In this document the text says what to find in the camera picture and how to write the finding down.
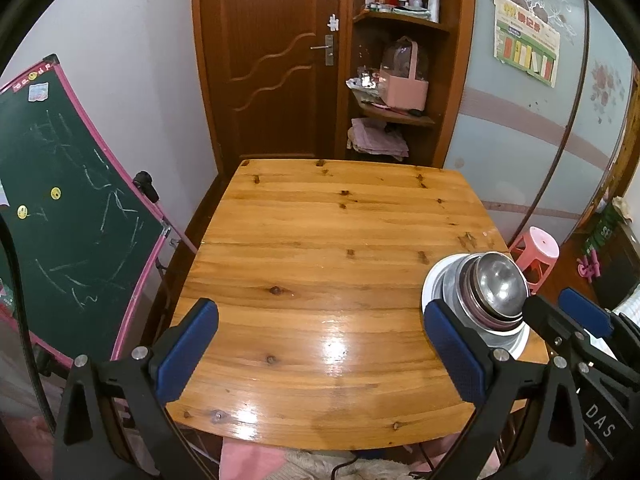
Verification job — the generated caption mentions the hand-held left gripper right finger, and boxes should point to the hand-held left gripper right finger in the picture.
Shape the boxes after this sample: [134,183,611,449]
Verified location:
[422,299,588,480]

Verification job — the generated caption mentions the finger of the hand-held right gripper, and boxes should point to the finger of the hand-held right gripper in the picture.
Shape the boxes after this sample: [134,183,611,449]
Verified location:
[522,294,591,361]
[557,287,640,343]

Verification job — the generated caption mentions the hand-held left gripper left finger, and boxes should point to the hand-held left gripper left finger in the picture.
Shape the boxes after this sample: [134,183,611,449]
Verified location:
[52,298,221,480]

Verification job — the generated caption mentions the small steel bowl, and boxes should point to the small steel bowl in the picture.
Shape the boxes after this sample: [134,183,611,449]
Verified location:
[472,255,530,318]

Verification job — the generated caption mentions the pink-sided steel bowl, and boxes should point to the pink-sided steel bowl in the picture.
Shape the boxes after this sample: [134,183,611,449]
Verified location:
[462,255,528,331]

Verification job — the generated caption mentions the large steel bowl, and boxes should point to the large steel bowl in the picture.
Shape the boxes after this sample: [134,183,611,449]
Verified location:
[440,255,526,346]

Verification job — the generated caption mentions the large white plate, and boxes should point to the large white plate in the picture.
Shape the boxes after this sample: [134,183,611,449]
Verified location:
[421,252,531,361]

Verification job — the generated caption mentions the white striped cloth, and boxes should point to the white striped cloth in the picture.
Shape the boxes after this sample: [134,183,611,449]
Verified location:
[612,282,640,318]

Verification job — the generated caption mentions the dark wooden cabinet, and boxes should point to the dark wooden cabinet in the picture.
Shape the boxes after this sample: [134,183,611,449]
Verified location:
[560,220,640,311]

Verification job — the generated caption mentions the green packet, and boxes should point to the green packet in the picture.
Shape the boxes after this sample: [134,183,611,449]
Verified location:
[585,207,621,256]

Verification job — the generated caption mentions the pink plastic stool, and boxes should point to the pink plastic stool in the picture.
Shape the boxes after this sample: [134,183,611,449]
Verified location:
[509,226,561,295]

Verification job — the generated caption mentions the pink easel leg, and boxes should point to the pink easel leg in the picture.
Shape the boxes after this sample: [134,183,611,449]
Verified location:
[152,200,198,253]

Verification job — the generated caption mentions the pink garment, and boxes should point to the pink garment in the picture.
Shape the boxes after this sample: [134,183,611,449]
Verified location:
[220,437,301,480]

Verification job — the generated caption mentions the black easel knob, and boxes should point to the black easel knob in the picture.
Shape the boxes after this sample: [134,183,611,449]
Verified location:
[132,171,160,203]

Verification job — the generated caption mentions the frosted sliding door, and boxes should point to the frosted sliding door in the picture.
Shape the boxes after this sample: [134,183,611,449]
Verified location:
[442,0,636,251]

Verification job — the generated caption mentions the fluffy beige garment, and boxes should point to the fluffy beige garment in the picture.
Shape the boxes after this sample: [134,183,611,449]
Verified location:
[285,450,421,480]

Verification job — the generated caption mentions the folded pink cloths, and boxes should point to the folded pink cloths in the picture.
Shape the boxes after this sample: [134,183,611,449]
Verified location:
[347,117,410,161]

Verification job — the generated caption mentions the brown wooden shelf cabinet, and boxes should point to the brown wooden shelf cabinet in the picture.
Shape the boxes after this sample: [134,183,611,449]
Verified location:
[335,0,476,168]

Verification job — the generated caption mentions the pink basket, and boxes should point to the pink basket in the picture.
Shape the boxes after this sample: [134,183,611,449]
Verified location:
[380,40,430,113]

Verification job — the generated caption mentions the pile of small shelf clutter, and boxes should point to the pile of small shelf clutter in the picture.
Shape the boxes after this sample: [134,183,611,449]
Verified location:
[346,67,383,106]

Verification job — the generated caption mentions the clear plastic cover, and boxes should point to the clear plastic cover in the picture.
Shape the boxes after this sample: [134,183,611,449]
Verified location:
[381,36,430,82]

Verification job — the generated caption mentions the brown wooden door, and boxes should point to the brown wooden door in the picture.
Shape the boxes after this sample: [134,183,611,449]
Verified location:
[191,0,351,161]

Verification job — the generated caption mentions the cluster of small bottles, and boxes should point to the cluster of small bottles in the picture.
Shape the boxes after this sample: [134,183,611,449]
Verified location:
[364,0,430,15]

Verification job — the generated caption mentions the green chalkboard with pink frame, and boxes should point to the green chalkboard with pink frame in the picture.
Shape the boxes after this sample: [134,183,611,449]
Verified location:
[0,54,171,376]

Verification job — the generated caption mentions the wall poster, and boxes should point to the wall poster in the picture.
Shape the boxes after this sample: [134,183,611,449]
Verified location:
[493,0,561,88]

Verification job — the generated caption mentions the metal door handle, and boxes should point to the metal door handle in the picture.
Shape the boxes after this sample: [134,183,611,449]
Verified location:
[310,35,335,66]

